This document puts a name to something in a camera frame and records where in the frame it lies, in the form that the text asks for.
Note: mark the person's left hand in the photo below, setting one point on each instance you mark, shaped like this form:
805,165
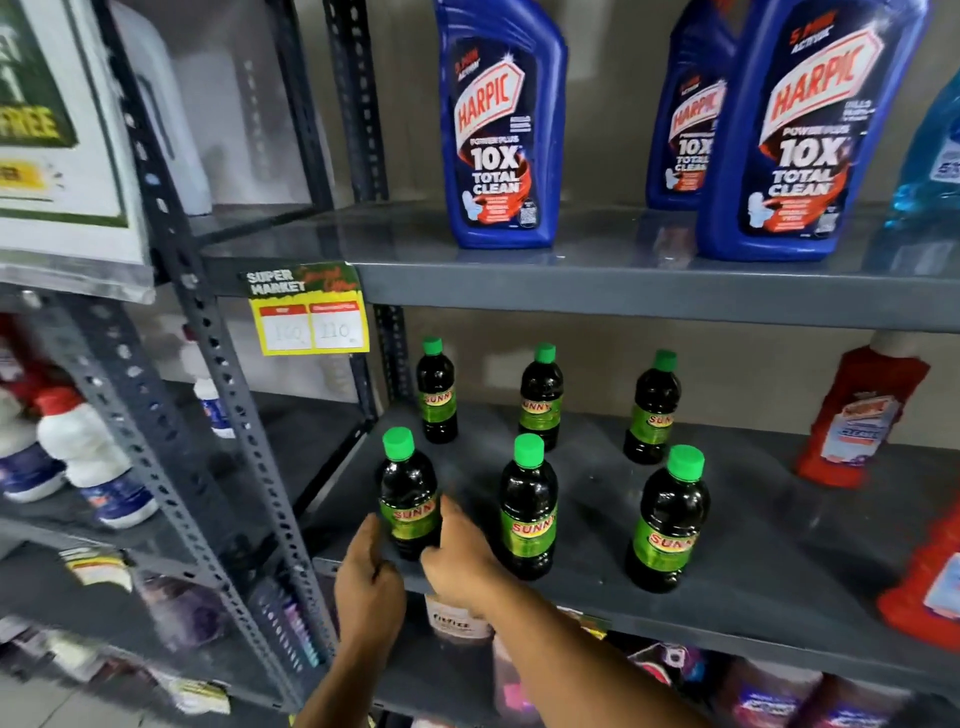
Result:
369,600

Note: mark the person's right hand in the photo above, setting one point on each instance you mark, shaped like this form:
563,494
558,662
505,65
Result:
469,570

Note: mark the person's right fingers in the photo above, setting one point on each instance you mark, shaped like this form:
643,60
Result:
452,517

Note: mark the person's left fingers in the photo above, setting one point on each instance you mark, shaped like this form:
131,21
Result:
368,534

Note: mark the green-capped dark cleaner bottle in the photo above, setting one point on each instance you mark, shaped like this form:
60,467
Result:
409,487

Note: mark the person's left forearm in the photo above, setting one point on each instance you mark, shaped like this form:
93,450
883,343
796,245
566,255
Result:
349,686

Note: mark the person's right forearm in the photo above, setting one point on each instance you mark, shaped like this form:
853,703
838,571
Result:
577,667

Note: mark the group of dark liquid bottles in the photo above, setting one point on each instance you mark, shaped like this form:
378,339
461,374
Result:
529,510

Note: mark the white jar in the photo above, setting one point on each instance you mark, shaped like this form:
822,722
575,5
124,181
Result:
454,622

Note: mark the pink packet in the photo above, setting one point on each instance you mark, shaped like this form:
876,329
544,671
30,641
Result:
514,686

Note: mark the small white bottle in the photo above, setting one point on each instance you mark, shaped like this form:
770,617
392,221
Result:
214,409

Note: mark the purple packet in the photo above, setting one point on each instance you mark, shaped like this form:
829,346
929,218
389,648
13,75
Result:
180,611

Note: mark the yellow shelf price tag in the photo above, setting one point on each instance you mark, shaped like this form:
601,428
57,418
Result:
309,315

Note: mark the small shelf label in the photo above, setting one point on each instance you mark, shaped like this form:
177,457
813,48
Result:
195,694
97,566

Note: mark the white bottle with red cap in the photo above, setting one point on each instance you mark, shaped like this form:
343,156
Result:
94,465
26,465

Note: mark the grey slotted side rack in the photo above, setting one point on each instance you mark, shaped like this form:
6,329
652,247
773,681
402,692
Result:
90,352

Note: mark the purple pouch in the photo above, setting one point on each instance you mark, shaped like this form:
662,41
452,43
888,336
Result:
765,697

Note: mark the grey metal shelf rack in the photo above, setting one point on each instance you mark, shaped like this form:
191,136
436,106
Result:
750,292

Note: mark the blue toilet cleaner bottle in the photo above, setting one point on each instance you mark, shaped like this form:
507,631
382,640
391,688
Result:
690,127
499,135
802,142

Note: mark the red cleaner bottle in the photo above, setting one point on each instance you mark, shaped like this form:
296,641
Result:
859,420
926,592

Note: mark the white plastic jug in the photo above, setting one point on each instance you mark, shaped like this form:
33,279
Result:
169,112

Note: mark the white and green poster sign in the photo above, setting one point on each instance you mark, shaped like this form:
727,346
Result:
52,150

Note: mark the light blue clear bottle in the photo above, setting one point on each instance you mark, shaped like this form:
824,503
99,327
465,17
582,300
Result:
930,165

